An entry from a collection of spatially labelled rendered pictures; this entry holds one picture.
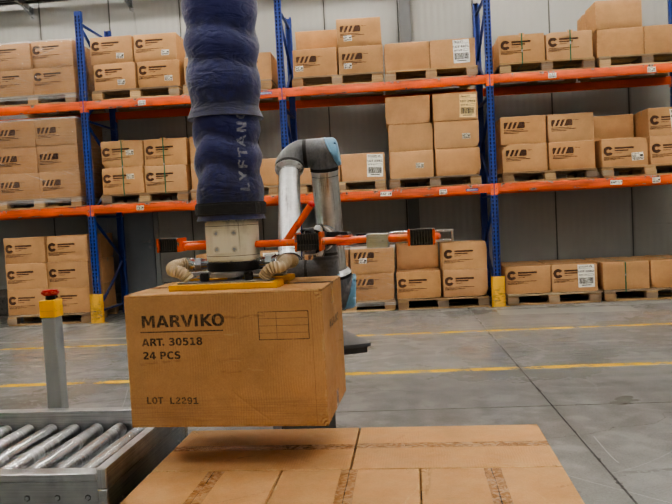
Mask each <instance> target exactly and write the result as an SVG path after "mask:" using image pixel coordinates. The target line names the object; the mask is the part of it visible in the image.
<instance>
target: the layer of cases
mask: <svg viewBox="0 0 672 504"><path fill-rule="evenodd" d="M120 504H585V503H584V501H583V500H582V498H581V496H580V495H579V493H578V491H577V490H576V488H575V486H574V485H573V483H572V481H571V480H570V478H569V476H568V475H567V473H566V471H565V470H564V468H563V466H562V465H561V463H560V461H559V460H558V458H557V456H556V455H555V453H554V451H553V450H552V448H551V446H550V445H549V443H548V441H547V440H546V438H545V436H544V435H543V433H542V432H541V430H540V428H539V427H538V425H537V424H527V425H474V426H421V427H368V428H361V430H360V429H359V428H315V429H262V430H210V431H192V432H191V433H190V434H189V435H188V436H187V437H186V438H185V439H184V440H183V441H182V442H181V443H180V444H179V445H178V446H177V447H176V448H175V449H174V450H173V451H172V452H171V453H170V454H169V455H168V456H167V457H166V458H165V459H164V460H163V461H162V462H161V463H160V464H159V465H158V466H157V467H156V468H155V469H154V470H153V471H152V472H151V473H150V474H149V475H148V476H147V477H146V478H145V479H144V480H143V481H142V482H141V483H140V484H139V485H138V486H137V487H136V488H135V489H134V490H133V491H132V492H131V493H130V494H129V495H128V496H127V497H126V498H125V499H124V500H123V501H122V502H121V503H120Z"/></svg>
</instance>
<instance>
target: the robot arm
mask: <svg viewBox="0 0 672 504"><path fill-rule="evenodd" d="M340 165H341V157H340V152H339V148H338V144H337V141H336V139H335V138H333V137H327V138H326V137H324V138H314V139H301V140H297V141H294V142H292V143H290V144H289V145H288V146H286V147H285V148H284V149H283V150H282V151H281V152H280V154H279V155H278V157H277V159H276V162H275V172H276V174H277V175H278V176H279V192H278V239H284V237H285V236H286V234H287V233H288V232H289V230H290V229H291V227H292V226H293V224H294V223H295V221H296V220H297V219H298V217H299V216H300V214H301V211H300V176H301V175H302V173H303V171H304V168H310V172H311V176H312V186H313V196H314V203H315V217H316V226H314V227H310V228H303V230H301V226H300V228H299V229H298V231H297V232H296V233H299V232H301V231H302V233H318V232H322V231H324V234H325V237H335V236H337V235H339V234H341V235H347V234H350V235H352V233H351V232H343V223H342V211H341V200H340V188H339V177H338V170H339V169H338V166H340ZM302 233H301V234H302ZM307 251H309V252H307ZM301 252H305V253H304V254H305V255H313V260H302V257H301ZM288 253H291V254H295V255H297V257H298V258H299V263H298V265H297V266H296V267H294V268H290V269H287V274H288V273H294V274H295V277H316V276H340V282H341V301H342V309H344V310H345V309H350V308H354V307H355V305H356V274H352V273H351V269H350V268H349V267H348V266H346V257H345V246H344V245H342V246H339V245H338V246H336V244H327V245H325V250H322V251H319V250H306V251H299V252H295V246H280V247H278V254H288Z"/></svg>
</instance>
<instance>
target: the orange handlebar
mask: <svg viewBox="0 0 672 504"><path fill-rule="evenodd" d="M440 238H441V234H440V233H438V232H435V240H438V239H440ZM366 240H367V239H366V235H365V236H353V235H350V234H347V235H341V234H339V235H337V236H335V237H324V238H322V245H327V244H336V246H338V245H339V246H342V245H348V246H350V245H352V244H354V243H366ZM388 240H389V242H397V241H408V238H407V234H389V236H388ZM280 246H295V241H294V239H274V240H259V241H255V247H256V248H257V247H280ZM182 247H183V248H185V250H206V240H203V241H183V242H182Z"/></svg>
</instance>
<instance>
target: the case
mask: <svg viewBox="0 0 672 504"><path fill-rule="evenodd" d="M177 283H180V282H172V283H168V284H164V285H161V286H157V287H154V288H150V289H146V290H143V291H139V292H135V293H132V294H128V295H125V296H124V310H125V325H126V340H127V355H128V370H129V384H130V399H131V414H132V427H258V426H329V424H330V422H331V420H332V418H333V416H334V414H335V412H336V410H337V408H338V406H339V404H340V401H341V399H342V397H343V395H344V393H345V391H346V380H345V360H344V341H343V321H342V301H341V282H340V276H316V277H295V279H293V280H291V281H284V284H283V285H282V286H280V287H278V288H256V289H229V290H203V291H176V292H169V288H168V287H169V286H170V285H173V284H177Z"/></svg>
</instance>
